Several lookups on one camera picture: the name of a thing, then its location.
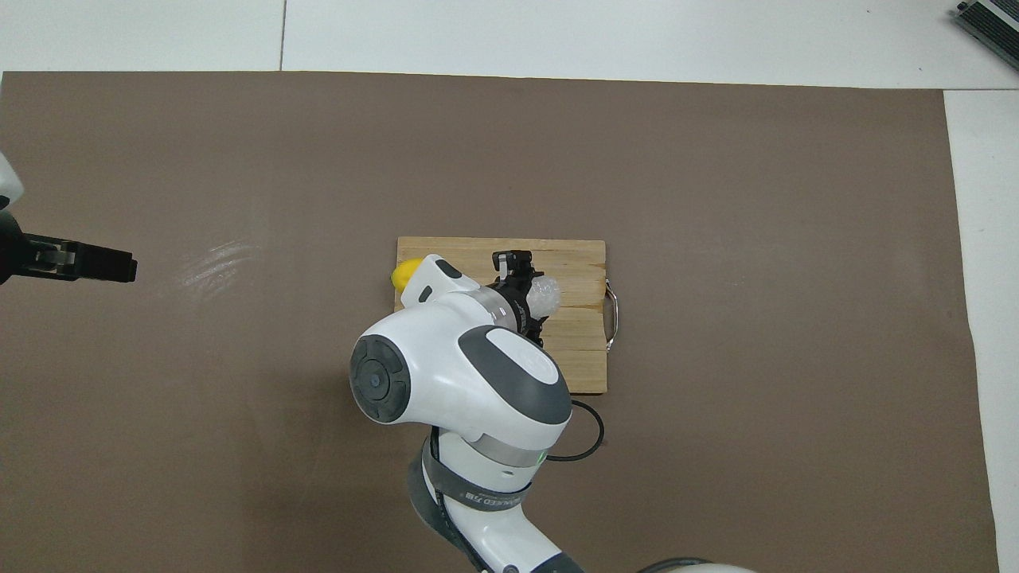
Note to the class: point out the brown paper table mat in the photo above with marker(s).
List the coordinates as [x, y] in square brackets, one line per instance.
[716, 477]

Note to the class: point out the yellow lemon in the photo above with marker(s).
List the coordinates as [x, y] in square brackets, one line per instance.
[404, 274]

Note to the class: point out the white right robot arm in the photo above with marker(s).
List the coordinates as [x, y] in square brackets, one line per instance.
[454, 366]

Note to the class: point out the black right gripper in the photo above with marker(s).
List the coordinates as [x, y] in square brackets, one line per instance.
[517, 290]

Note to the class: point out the black ribbed device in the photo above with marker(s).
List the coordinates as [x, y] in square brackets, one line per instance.
[991, 28]

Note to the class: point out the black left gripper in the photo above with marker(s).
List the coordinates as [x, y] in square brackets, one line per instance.
[9, 251]

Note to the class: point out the wooden cutting board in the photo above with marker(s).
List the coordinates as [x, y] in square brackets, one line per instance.
[581, 350]

